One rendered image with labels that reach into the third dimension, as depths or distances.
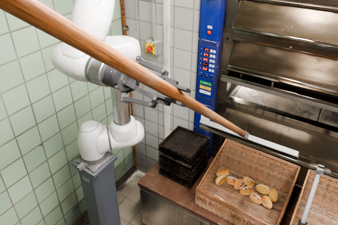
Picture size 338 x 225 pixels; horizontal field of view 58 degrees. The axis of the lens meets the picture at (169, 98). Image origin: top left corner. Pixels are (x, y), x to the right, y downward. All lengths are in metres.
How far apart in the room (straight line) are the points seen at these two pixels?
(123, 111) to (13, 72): 0.66
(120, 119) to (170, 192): 0.81
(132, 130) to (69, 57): 0.98
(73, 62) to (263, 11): 1.31
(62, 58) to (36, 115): 1.20
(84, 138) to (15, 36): 0.67
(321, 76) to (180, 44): 0.94
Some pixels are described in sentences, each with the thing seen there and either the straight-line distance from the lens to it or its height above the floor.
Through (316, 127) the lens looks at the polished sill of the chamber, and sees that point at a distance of 2.13.
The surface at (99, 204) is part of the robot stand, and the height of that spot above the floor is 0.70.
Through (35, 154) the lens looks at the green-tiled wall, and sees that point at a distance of 2.21.
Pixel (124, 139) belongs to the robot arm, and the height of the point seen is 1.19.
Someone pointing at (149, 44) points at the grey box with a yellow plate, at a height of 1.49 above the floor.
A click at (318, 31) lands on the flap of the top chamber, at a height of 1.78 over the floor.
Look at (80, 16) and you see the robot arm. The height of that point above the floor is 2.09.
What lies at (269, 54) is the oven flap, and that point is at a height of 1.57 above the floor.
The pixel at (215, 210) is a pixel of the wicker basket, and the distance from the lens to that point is 2.20.
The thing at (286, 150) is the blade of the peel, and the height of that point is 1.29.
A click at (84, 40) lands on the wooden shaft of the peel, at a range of 0.44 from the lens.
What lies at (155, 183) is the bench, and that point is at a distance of 2.38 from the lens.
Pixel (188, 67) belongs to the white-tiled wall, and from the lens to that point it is 2.24.
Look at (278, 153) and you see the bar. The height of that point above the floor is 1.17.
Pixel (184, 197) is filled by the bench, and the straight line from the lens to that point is 2.29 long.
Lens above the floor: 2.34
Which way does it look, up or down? 32 degrees down
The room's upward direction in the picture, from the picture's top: straight up
